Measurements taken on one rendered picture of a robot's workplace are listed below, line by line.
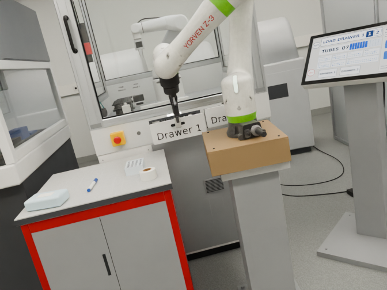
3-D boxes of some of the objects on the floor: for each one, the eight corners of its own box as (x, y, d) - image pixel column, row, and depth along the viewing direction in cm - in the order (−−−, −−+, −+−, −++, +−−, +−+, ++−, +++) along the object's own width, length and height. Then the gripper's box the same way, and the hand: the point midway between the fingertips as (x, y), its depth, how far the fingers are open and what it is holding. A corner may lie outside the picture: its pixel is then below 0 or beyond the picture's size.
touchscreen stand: (408, 277, 165) (397, 65, 141) (317, 255, 196) (294, 77, 171) (425, 228, 200) (419, 50, 176) (345, 216, 231) (330, 63, 206)
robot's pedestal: (314, 317, 153) (292, 158, 135) (248, 331, 154) (217, 174, 135) (292, 277, 183) (272, 141, 164) (237, 287, 183) (211, 153, 164)
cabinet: (291, 237, 219) (273, 115, 199) (131, 279, 210) (97, 156, 190) (247, 187, 311) (232, 100, 291) (136, 214, 302) (112, 127, 282)
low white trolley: (207, 336, 155) (171, 182, 137) (69, 375, 150) (13, 220, 131) (190, 265, 211) (163, 148, 193) (90, 291, 206) (52, 174, 188)
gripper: (160, 81, 168) (169, 122, 181) (164, 91, 157) (173, 135, 170) (175, 77, 168) (183, 119, 182) (180, 88, 158) (188, 132, 171)
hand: (177, 121), depth 174 cm, fingers closed, pressing on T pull
